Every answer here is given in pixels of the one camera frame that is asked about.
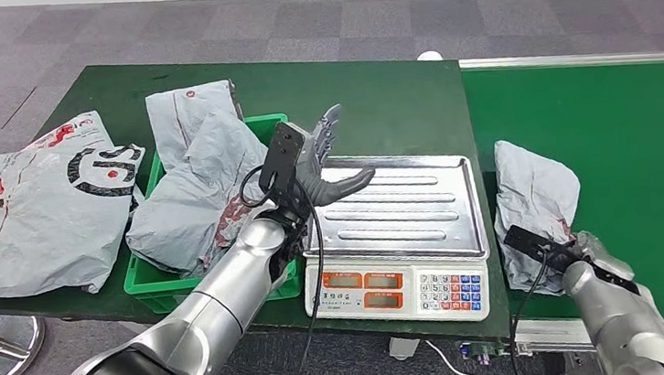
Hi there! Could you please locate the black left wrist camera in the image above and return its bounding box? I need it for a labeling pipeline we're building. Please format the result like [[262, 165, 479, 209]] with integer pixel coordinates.
[[252, 120, 314, 209]]

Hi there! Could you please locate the conveyor connector box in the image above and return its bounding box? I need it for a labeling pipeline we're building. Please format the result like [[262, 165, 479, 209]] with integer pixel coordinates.
[[457, 337, 509, 370]]

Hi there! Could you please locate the green conveyor belt silver frame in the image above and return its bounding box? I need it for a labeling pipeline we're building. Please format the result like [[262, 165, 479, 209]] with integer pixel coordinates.
[[457, 38, 664, 375]]

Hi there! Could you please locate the large grey bag black logo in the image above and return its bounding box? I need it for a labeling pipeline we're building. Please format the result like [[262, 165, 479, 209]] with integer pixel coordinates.
[[0, 106, 159, 303]]

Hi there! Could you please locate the green plastic crate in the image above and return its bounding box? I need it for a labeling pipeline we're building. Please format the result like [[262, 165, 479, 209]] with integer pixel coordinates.
[[109, 112, 308, 318]]

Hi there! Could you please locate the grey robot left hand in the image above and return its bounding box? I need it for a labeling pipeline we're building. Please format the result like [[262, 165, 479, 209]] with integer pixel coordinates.
[[290, 102, 380, 209]]

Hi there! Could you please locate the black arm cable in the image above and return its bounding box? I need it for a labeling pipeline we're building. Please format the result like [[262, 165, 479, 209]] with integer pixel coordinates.
[[235, 160, 337, 375], [499, 251, 562, 375]]

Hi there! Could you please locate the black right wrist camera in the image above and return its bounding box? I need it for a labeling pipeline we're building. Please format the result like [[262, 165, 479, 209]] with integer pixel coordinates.
[[501, 219, 579, 280]]

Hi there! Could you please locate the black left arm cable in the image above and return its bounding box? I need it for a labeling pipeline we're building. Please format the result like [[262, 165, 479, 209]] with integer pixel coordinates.
[[235, 160, 337, 375]]

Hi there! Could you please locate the white floor cable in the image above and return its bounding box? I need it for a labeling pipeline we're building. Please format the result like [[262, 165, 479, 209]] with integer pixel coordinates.
[[424, 335, 478, 375]]

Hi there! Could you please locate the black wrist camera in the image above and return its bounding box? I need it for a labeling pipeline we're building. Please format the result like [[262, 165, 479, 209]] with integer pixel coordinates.
[[252, 120, 314, 209], [501, 219, 579, 280]]

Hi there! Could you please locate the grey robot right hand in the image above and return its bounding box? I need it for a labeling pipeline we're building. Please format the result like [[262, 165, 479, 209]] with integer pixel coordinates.
[[558, 229, 597, 263]]

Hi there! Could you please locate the electronic scale with steel tray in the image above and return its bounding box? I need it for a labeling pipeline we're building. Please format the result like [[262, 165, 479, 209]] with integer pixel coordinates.
[[291, 142, 498, 338]]

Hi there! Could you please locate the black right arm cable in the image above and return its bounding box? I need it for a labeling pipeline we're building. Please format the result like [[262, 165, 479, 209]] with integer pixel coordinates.
[[499, 251, 562, 375]]

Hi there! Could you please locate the grey parcel bag red print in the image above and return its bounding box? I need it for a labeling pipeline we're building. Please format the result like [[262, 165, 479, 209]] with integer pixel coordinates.
[[486, 133, 592, 302], [113, 105, 283, 284], [144, 78, 246, 175]]

